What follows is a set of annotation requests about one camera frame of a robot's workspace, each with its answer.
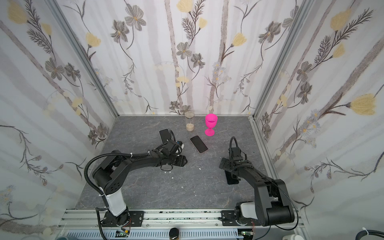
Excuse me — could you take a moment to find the black phone case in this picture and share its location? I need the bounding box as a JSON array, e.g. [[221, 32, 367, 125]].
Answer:
[[173, 155, 188, 167]]

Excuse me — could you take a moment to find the light blue phone case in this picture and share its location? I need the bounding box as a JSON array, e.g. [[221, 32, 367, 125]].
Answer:
[[158, 128, 173, 145]]

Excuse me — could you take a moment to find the blue-edged black phone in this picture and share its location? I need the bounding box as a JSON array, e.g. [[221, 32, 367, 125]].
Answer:
[[190, 135, 208, 154]]

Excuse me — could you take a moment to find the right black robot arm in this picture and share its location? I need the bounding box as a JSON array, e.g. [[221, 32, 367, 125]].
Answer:
[[220, 147, 295, 227]]

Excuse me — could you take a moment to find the clear jar with grains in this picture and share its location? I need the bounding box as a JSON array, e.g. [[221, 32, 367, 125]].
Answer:
[[185, 111, 195, 132]]

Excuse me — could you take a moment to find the pink plastic goblet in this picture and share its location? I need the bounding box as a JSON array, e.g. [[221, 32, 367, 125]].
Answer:
[[205, 114, 218, 137]]

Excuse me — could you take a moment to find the black round knob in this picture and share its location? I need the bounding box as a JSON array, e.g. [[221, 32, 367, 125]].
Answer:
[[169, 228, 180, 240]]

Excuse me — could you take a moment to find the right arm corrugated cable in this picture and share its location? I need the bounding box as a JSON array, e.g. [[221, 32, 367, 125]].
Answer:
[[228, 136, 241, 157]]

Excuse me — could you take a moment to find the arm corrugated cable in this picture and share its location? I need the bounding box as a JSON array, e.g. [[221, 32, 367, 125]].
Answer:
[[83, 152, 151, 197], [228, 136, 241, 157]]

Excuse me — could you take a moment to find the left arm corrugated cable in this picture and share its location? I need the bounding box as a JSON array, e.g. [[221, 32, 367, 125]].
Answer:
[[83, 152, 151, 197]]

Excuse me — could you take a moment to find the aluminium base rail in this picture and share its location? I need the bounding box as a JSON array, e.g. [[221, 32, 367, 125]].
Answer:
[[52, 209, 309, 240]]

